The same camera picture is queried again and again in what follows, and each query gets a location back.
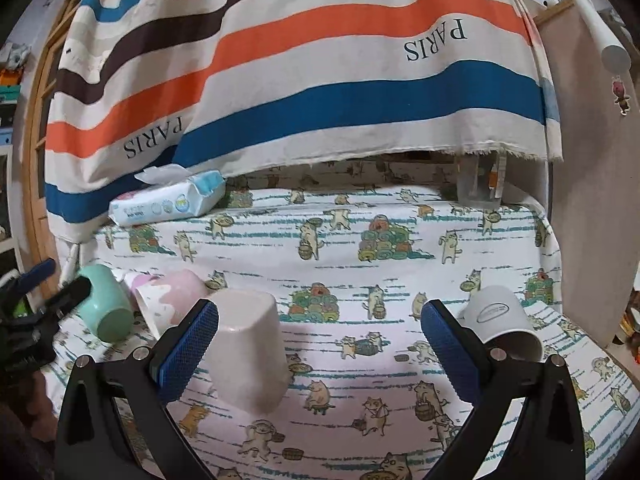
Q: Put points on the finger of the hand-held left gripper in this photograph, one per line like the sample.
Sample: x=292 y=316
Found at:
x=70 y=296
x=41 y=271

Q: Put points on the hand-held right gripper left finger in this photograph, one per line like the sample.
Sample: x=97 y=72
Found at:
x=192 y=345

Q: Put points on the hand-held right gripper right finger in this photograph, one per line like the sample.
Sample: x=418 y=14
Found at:
x=447 y=345

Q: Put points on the mint green cup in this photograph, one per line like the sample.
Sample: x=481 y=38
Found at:
x=109 y=312

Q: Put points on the beige cup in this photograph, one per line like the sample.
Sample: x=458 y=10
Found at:
x=250 y=355

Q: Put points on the person's left forearm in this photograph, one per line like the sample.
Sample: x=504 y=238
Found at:
x=20 y=425

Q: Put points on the pink and white cup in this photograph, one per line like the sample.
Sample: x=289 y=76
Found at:
x=170 y=296

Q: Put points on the cat print tablecloth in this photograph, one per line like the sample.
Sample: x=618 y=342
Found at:
x=350 y=270

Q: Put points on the wet wipes pack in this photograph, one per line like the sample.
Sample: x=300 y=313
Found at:
x=167 y=199

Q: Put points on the clear plastic container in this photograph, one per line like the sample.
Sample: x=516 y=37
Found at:
x=477 y=182

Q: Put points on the brown board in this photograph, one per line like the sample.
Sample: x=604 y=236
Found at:
x=590 y=185

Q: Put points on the striped cloth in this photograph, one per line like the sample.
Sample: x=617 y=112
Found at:
x=325 y=70

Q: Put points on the cartoon sticker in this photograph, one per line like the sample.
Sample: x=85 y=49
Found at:
x=621 y=95

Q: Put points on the white rod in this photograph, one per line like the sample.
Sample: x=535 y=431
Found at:
x=600 y=30

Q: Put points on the wooden door frame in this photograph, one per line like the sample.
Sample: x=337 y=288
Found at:
x=32 y=160

